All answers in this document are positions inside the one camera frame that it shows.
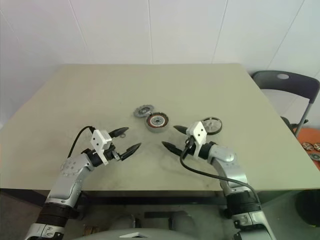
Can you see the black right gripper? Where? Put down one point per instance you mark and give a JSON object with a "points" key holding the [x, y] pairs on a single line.
{"points": [[190, 147]]}

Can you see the orange surface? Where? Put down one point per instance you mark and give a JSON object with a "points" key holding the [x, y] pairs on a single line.
{"points": [[307, 136]]}

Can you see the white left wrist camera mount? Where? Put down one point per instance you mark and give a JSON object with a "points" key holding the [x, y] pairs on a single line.
{"points": [[98, 140]]}

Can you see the black folding chair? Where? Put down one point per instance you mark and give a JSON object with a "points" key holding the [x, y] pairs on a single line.
{"points": [[295, 85]]}

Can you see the grey gear disc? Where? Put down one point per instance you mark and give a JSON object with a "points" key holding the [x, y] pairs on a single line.
{"points": [[142, 111]]}

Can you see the dark table frame bar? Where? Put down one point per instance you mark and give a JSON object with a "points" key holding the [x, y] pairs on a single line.
{"points": [[150, 200]]}

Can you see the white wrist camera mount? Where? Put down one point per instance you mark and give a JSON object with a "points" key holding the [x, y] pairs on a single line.
{"points": [[98, 140], [198, 132]]}

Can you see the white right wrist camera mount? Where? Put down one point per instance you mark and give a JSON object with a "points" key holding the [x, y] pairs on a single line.
{"points": [[198, 132]]}

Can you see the black rotor ring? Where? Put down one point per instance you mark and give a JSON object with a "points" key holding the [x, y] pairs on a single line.
{"points": [[213, 125]]}

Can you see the grey robot torso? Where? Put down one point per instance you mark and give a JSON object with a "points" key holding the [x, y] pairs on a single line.
{"points": [[140, 233]]}

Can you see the grey motor housing copper windings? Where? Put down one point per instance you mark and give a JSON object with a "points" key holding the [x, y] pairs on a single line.
{"points": [[157, 122]]}

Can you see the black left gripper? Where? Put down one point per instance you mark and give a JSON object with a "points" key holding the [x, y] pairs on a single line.
{"points": [[113, 153]]}

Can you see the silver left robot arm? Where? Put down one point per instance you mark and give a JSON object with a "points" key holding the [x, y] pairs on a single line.
{"points": [[72, 180]]}

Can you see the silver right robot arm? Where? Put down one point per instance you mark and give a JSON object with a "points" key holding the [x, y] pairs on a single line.
{"points": [[225, 155]]}

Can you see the black round object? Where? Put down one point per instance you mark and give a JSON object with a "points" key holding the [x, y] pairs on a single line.
{"points": [[307, 210]]}

